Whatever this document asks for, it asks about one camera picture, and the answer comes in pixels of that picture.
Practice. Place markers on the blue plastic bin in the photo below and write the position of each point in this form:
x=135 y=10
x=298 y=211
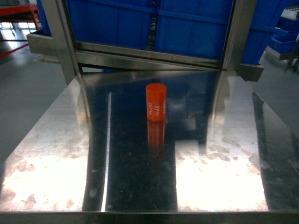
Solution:
x=199 y=27
x=122 y=23

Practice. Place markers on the orange cylindrical capacitor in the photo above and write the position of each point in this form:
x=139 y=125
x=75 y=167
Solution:
x=156 y=101

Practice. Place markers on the small blue tray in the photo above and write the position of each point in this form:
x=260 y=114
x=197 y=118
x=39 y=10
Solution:
x=283 y=43

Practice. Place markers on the right blue plastic bin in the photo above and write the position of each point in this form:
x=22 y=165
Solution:
x=199 y=27

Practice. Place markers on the red metal table frame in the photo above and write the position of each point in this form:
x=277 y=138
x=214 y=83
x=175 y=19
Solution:
x=18 y=18

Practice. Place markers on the left blue plastic bin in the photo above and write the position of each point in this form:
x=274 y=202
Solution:
x=122 y=23

